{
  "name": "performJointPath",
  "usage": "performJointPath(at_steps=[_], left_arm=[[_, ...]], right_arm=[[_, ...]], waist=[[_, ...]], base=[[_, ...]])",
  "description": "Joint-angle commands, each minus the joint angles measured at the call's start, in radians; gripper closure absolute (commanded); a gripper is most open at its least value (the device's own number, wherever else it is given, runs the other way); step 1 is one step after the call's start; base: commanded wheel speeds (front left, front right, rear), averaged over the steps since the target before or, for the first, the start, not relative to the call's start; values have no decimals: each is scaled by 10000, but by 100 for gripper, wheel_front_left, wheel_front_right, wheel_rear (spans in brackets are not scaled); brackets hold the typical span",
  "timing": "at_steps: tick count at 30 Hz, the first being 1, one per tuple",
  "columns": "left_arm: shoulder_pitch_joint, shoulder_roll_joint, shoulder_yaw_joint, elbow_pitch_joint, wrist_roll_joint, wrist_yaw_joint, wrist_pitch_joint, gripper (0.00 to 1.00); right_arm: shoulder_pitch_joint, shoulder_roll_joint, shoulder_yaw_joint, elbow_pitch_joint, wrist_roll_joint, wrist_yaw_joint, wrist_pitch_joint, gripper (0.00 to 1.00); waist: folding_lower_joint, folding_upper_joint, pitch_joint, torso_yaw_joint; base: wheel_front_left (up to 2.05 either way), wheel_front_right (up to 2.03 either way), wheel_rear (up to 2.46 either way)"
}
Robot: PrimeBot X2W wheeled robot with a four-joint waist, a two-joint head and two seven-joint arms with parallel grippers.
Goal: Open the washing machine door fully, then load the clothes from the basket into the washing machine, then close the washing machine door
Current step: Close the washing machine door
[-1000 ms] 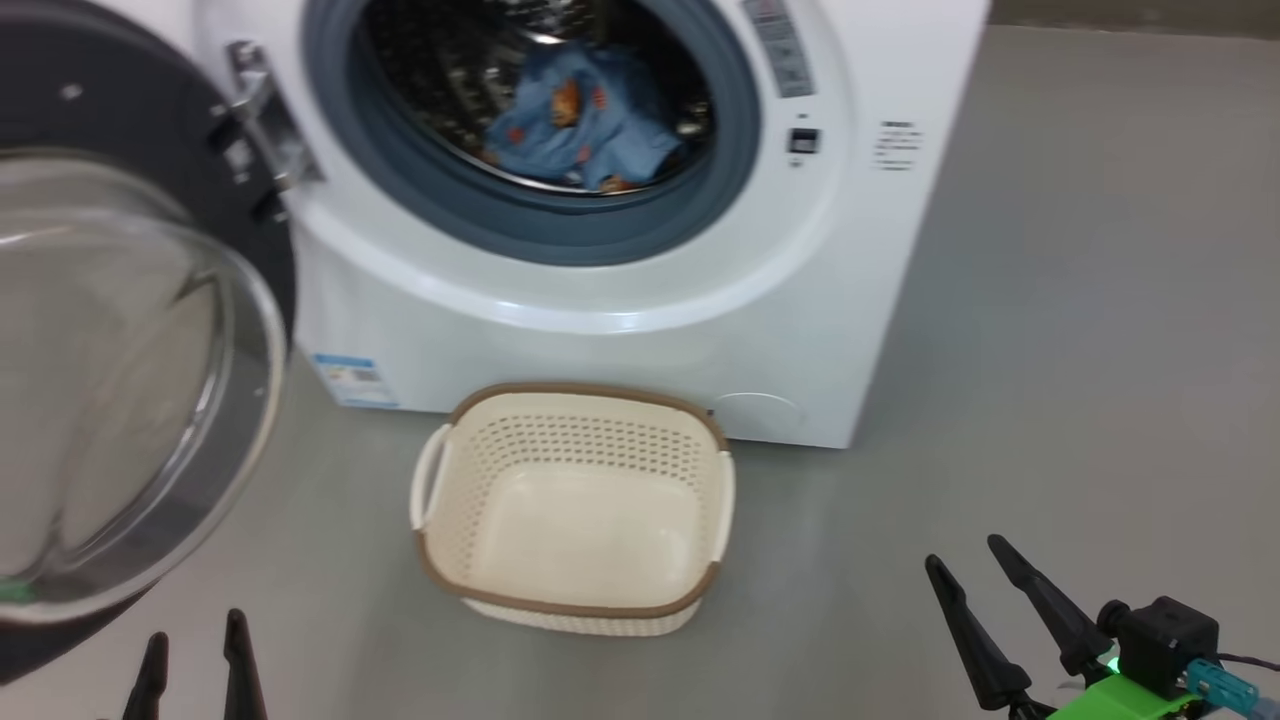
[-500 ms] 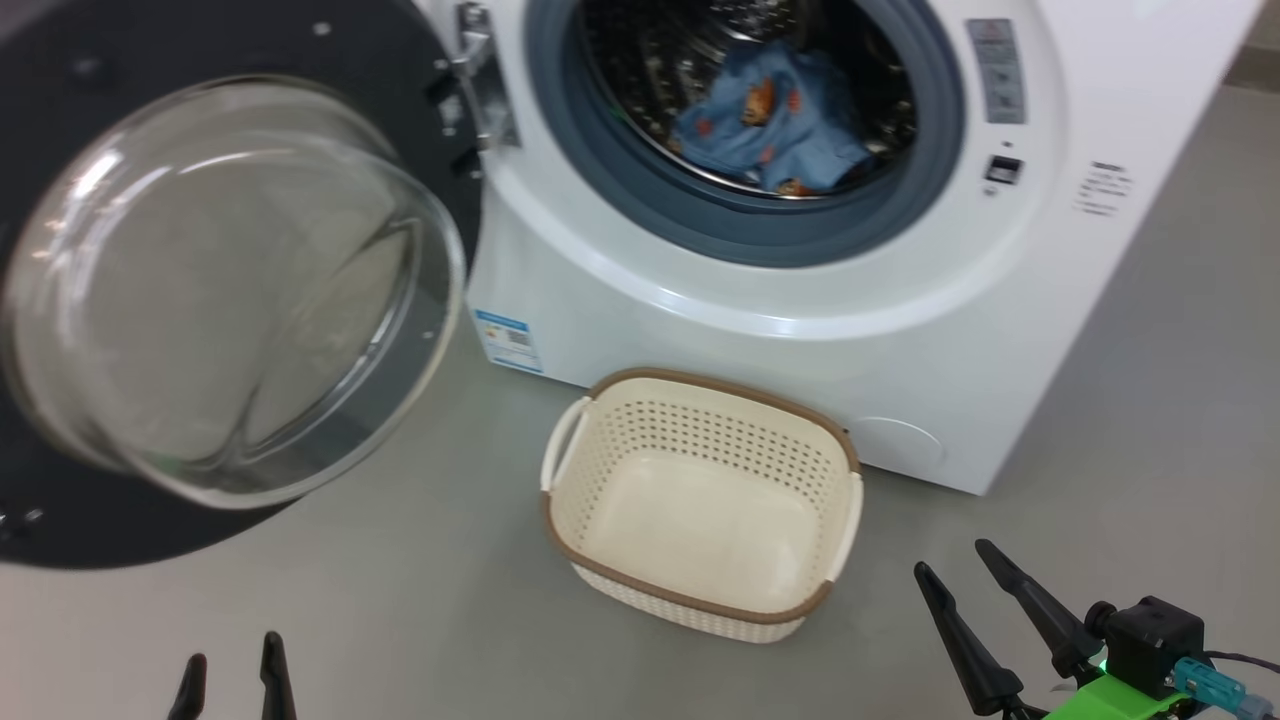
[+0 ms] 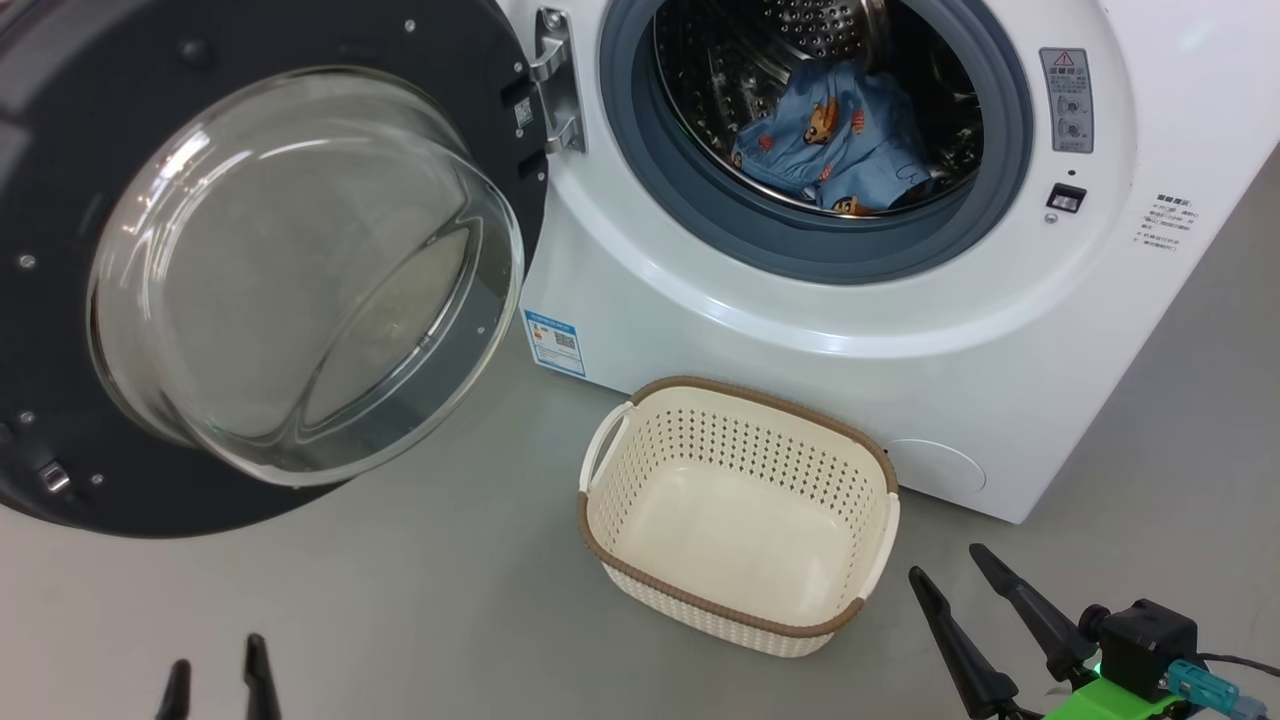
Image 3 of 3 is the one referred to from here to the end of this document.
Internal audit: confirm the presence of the cream perforated laundry basket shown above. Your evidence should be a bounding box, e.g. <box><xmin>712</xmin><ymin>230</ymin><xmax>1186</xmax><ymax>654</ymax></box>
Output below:
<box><xmin>576</xmin><ymin>375</ymin><xmax>902</xmax><ymax>659</ymax></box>

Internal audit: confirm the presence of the small printed text label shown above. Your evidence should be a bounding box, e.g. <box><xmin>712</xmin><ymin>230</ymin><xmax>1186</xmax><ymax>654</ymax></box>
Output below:
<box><xmin>1132</xmin><ymin>192</ymin><xmax>1194</xmax><ymax>253</ymax></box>

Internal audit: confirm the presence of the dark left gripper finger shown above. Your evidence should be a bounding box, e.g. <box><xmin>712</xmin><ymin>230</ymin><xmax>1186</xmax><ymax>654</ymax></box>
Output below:
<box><xmin>242</xmin><ymin>632</ymin><xmax>284</xmax><ymax>720</ymax></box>
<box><xmin>152</xmin><ymin>658</ymin><xmax>193</xmax><ymax>720</ymax></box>

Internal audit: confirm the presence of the silver metal door hinge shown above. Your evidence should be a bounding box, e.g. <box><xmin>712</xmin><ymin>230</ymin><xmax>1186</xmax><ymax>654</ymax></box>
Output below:
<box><xmin>529</xmin><ymin>7</ymin><xmax>587</xmax><ymax>157</ymax></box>

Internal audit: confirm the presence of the round white filter cover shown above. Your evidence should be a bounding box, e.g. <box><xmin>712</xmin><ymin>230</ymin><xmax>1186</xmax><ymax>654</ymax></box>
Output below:
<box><xmin>880</xmin><ymin>437</ymin><xmax>989</xmax><ymax>496</ymax></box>

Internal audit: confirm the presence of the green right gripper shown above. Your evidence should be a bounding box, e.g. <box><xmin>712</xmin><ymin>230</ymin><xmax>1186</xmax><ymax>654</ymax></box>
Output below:
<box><xmin>906</xmin><ymin>542</ymin><xmax>1187</xmax><ymax>720</ymax></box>

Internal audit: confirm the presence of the blue energy label sticker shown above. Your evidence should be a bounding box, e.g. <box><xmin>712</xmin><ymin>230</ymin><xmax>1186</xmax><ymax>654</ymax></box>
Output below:
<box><xmin>522</xmin><ymin>308</ymin><xmax>588</xmax><ymax>379</ymax></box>

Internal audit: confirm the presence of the white front-load washing machine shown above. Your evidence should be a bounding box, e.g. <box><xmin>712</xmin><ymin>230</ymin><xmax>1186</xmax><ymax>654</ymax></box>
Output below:
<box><xmin>519</xmin><ymin>0</ymin><xmax>1280</xmax><ymax>526</ymax></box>

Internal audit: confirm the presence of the grey warning sticker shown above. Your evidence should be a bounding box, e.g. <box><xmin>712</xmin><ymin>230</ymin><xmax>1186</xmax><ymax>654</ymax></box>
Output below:
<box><xmin>1037</xmin><ymin>46</ymin><xmax>1096</xmax><ymax>155</ymax></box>

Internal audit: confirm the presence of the blue bear-print garment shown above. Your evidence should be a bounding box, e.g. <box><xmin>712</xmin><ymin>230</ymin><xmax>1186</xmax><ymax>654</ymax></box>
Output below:
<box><xmin>818</xmin><ymin>95</ymin><xmax>938</xmax><ymax>219</ymax></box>
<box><xmin>730</xmin><ymin>59</ymin><xmax>906</xmax><ymax>213</ymax></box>

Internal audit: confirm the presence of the black round glass washer door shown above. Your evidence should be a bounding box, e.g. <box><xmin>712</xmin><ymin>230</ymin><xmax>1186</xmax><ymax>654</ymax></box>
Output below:
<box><xmin>0</xmin><ymin>0</ymin><xmax>552</xmax><ymax>540</ymax></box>

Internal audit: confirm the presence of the black cable with teal plug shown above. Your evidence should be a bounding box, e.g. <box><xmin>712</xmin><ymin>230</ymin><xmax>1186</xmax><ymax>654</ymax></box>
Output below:
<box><xmin>1164</xmin><ymin>652</ymin><xmax>1280</xmax><ymax>720</ymax></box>

